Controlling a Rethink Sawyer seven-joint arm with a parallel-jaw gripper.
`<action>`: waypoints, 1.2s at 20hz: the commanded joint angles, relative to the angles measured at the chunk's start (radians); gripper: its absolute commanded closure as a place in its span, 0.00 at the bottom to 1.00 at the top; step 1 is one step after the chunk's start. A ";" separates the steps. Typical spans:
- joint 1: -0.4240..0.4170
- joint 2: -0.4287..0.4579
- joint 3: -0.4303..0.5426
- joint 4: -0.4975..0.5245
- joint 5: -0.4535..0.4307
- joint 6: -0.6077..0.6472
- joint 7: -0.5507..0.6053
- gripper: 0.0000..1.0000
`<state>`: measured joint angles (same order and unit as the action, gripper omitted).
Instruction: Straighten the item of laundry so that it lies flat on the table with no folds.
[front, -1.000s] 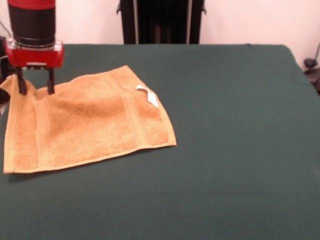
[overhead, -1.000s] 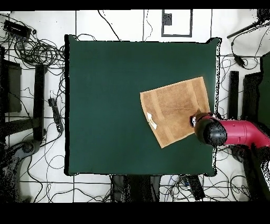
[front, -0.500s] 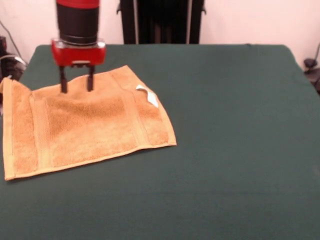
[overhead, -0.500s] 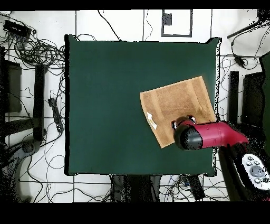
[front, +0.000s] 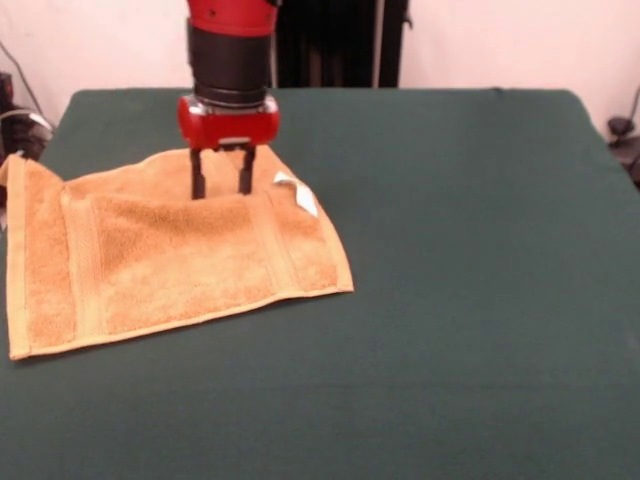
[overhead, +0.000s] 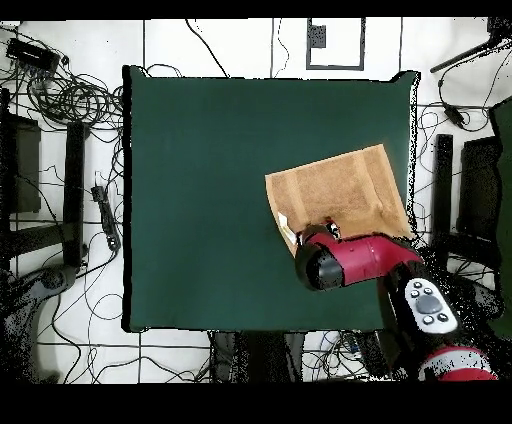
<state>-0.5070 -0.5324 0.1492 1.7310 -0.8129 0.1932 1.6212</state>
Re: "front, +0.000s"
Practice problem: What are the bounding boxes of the dark green table cloth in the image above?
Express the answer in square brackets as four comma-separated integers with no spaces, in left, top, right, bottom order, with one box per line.
[0,87,640,480]

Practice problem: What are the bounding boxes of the black stand base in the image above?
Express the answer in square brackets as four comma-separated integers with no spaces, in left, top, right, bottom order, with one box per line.
[0,102,55,162]
[606,115,640,190]

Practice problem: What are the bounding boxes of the tall black stand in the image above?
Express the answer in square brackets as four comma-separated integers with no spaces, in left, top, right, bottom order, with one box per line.
[269,0,412,90]

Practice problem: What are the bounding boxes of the tan terry towel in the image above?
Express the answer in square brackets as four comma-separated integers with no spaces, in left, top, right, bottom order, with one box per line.
[0,147,355,361]

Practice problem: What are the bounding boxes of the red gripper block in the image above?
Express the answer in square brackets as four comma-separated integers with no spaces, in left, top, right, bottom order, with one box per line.
[176,93,282,201]

